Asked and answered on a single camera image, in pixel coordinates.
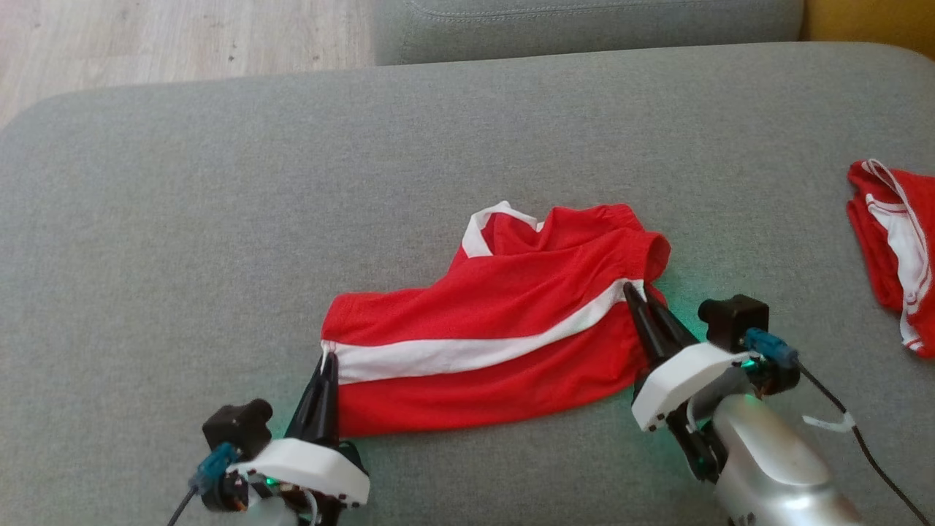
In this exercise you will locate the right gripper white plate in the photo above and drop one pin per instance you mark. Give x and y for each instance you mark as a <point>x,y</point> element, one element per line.
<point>679,376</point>

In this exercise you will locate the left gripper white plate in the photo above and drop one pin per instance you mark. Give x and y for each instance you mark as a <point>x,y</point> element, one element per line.
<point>314,467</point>

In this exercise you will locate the red shorts with white stripe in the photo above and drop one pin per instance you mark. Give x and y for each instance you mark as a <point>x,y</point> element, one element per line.
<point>497,321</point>

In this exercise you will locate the red basketball jersey white trim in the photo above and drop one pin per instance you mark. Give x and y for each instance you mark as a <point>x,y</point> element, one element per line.
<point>895,241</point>

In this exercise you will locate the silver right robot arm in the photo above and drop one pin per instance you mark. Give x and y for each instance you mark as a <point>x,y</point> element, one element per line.
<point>774,467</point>

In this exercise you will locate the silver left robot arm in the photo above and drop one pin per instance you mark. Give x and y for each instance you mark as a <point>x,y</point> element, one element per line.
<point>274,513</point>

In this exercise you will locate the large grey sofa seat cushion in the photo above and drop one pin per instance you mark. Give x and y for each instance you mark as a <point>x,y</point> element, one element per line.
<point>292,219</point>

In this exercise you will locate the yellow sofa back cushion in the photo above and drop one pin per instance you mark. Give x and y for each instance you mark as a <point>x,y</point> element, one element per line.
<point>876,22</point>

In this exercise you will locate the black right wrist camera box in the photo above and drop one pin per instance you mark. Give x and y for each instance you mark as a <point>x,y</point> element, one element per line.
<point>734,321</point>

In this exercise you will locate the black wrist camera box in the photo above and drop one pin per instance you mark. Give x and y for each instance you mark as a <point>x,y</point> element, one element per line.
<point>734,321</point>
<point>237,427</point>

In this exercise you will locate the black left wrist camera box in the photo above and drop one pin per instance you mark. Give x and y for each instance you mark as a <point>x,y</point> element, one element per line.
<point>237,427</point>

